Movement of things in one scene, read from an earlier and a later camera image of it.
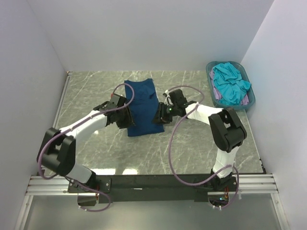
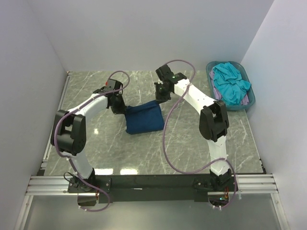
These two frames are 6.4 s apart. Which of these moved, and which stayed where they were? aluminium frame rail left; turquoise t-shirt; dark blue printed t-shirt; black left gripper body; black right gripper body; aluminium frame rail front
Moved: black right gripper body; dark blue printed t-shirt; black left gripper body
Stayed: turquoise t-shirt; aluminium frame rail front; aluminium frame rail left
